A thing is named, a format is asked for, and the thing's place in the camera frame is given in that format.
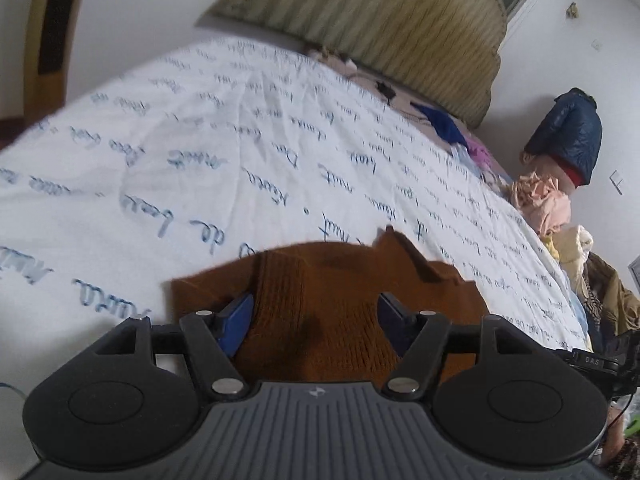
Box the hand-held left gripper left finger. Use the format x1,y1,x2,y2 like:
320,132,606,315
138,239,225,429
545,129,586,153
95,294,247,402

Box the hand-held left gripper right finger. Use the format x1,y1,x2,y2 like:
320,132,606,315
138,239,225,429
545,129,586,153
377,291,527,402

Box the brown knit sweater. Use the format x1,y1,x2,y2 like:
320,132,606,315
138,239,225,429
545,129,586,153
171,227,493,386

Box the pink crumpled clothes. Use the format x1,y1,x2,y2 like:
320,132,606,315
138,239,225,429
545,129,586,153
509,170,572,235

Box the brown patterned cloth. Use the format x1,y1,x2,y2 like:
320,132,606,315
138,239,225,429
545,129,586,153
580,252,640,336

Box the cream crumpled cloth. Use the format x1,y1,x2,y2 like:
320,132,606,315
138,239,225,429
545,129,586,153
542,224,595,283

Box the white script-printed bed blanket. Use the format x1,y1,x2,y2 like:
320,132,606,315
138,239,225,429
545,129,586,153
0,35,593,463

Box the purple cloth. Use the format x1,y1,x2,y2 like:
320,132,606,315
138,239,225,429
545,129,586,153
452,137,503,183

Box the blue cloth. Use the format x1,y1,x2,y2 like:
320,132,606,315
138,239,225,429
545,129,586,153
410,102,470,147

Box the navy puffer jacket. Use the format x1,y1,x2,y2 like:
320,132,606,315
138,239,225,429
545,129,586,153
523,87,603,190

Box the olive padded bed headboard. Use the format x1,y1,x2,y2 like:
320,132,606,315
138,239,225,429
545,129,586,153
196,0,508,128

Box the gold tower air conditioner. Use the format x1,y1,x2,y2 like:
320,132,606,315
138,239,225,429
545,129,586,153
24,0,96,117

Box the black cable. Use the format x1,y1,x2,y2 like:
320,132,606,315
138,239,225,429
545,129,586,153
606,394,633,443

